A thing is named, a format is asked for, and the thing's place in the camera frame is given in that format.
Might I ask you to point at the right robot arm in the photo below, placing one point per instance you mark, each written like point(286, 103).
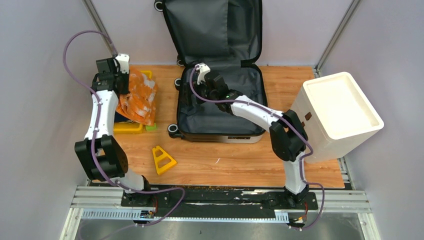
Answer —
point(289, 140)

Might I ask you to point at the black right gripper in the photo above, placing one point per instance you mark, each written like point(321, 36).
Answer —
point(197, 88)

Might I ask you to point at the space astronaut hardshell suitcase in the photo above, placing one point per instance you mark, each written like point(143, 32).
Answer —
point(226, 35)

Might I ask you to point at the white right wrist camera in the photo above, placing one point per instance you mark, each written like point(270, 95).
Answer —
point(202, 69)

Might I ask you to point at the white drawer storage box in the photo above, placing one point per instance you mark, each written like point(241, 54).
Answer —
point(336, 115)

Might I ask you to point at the navy blue garment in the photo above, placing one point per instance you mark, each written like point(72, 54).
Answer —
point(118, 118)

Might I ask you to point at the orange garment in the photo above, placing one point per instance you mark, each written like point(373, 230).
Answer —
point(139, 104)

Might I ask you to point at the small green block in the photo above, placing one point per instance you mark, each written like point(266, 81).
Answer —
point(151, 128)

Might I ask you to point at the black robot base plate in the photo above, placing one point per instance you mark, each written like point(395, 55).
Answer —
point(220, 203)

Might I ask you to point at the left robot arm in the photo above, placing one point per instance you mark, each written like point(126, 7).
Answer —
point(99, 153)

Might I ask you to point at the yellow plastic tray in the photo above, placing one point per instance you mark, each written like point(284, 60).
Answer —
point(131, 128)

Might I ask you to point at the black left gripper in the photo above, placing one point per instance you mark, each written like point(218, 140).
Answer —
point(125, 76)

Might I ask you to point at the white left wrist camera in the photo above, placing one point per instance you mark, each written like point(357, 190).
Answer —
point(122, 62)

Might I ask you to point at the yellow triangular plastic stand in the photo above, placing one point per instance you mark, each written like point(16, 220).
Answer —
point(163, 161)

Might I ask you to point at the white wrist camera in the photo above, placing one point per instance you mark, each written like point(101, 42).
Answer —
point(122, 62)
point(202, 69)

